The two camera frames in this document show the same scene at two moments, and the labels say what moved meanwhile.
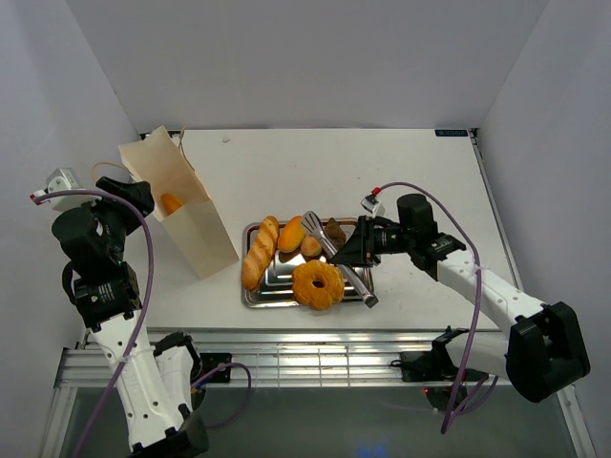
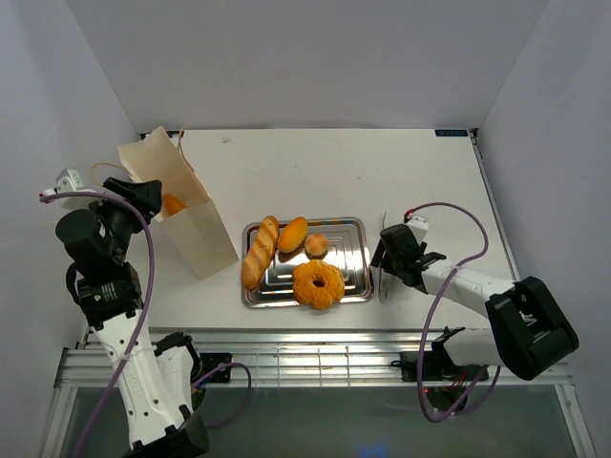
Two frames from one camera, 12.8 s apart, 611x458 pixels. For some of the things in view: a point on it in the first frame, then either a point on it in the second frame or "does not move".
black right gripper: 357,253 to 386,265
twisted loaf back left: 260,252 does not move
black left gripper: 138,194 does not move
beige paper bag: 158,163 does not move
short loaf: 171,203 does not move
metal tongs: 312,223 to 380,262
